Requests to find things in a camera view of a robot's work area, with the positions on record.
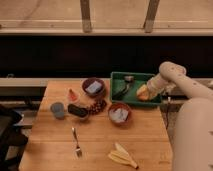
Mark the purple bowl with sponge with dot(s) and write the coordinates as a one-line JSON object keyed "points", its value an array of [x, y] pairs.
{"points": [[93, 87]]}

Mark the green plastic tray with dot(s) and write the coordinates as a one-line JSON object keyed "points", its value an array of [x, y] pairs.
{"points": [[130, 98]]}

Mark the red bowl with cloth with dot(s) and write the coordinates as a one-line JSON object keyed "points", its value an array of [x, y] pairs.
{"points": [[119, 113]]}

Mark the peeled yellow banana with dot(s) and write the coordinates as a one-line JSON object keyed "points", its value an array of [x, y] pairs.
{"points": [[121, 156]]}

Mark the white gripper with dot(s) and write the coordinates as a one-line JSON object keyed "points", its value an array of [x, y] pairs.
{"points": [[155, 85]]}

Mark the black rectangular block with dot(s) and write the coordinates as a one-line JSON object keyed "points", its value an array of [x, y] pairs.
{"points": [[77, 111]]}

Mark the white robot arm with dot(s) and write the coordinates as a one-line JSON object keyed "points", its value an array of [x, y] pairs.
{"points": [[193, 133]]}

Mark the silver fork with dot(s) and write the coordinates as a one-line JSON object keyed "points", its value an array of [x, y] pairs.
{"points": [[78, 149]]}

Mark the red yellow apple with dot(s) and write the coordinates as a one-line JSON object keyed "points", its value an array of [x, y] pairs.
{"points": [[141, 97]]}

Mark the black chair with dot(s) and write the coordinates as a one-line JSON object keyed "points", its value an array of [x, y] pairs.
{"points": [[10, 136]]}

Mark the red strawberry toy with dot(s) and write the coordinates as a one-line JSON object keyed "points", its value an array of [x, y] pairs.
{"points": [[72, 96]]}

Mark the blue grey cup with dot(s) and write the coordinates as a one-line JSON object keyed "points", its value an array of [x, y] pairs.
{"points": [[57, 109]]}

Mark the black handled brush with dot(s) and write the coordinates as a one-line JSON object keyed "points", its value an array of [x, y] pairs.
{"points": [[128, 81]]}

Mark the bunch of dark grapes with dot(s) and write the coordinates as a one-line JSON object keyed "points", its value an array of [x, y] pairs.
{"points": [[97, 107]]}

